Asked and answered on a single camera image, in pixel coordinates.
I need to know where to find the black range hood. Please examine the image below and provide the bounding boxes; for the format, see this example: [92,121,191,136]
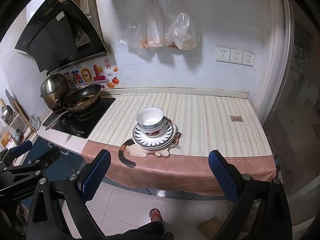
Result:
[14,0,111,73]

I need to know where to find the steel ladle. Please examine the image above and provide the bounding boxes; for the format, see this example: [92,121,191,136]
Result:
[1,105,14,122]

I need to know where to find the red rose white bowl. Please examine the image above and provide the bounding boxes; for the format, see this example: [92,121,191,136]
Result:
[139,125,165,137]

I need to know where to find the dark metal wok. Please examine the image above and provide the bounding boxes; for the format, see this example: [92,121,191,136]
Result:
[45,84,102,131]

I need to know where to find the cardboard piece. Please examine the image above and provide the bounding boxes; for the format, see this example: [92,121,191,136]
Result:
[197,217,221,236]

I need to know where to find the blue leaf pattern plate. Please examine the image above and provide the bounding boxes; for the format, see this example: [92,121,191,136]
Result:
[132,119,174,146]

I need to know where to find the wooden storage rack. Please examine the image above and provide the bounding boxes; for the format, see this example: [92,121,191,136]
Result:
[0,97,38,153]

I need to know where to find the clear plastic bag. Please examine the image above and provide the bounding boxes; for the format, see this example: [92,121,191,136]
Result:
[164,0,200,51]
[120,0,165,51]

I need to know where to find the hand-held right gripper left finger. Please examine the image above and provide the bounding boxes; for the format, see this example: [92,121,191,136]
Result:
[26,149,112,240]

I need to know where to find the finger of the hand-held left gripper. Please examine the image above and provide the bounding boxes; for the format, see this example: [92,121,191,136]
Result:
[5,146,62,178]
[0,140,33,167]

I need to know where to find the patterned glass sliding door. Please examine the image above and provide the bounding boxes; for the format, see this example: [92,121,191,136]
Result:
[261,0,320,233]

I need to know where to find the blue print white bowl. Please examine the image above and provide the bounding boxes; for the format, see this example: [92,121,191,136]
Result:
[136,107,164,128]

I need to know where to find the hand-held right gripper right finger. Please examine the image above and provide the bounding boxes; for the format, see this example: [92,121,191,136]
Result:
[209,149,294,240]

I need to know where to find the person's black trouser leg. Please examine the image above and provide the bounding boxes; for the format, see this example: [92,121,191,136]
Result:
[110,221,165,240]

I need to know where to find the stainless steel pot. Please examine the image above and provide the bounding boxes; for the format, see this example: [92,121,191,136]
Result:
[40,72,72,111]

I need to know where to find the colourful wall stickers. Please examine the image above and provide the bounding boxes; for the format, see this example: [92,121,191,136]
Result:
[66,57,120,91]

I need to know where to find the pink floral white plate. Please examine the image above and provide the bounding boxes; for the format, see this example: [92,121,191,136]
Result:
[132,122,175,148]

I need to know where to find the black rimmed white bowl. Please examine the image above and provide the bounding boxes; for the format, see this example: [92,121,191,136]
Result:
[137,115,165,131]

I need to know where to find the black glass gas stove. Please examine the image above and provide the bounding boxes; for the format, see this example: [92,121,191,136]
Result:
[42,96,116,139]

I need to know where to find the foot in red sandal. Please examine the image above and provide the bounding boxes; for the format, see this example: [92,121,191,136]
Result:
[149,208,164,224]

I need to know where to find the blue kitchen cabinet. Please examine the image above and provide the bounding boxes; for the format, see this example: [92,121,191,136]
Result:
[24,137,84,188]

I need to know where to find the white wall outlet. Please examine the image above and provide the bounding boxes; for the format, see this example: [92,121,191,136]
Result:
[229,49,244,65]
[242,51,255,68]
[215,46,231,63]

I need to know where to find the striped cat print tablecloth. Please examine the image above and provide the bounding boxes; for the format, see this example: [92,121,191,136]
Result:
[81,92,277,197]

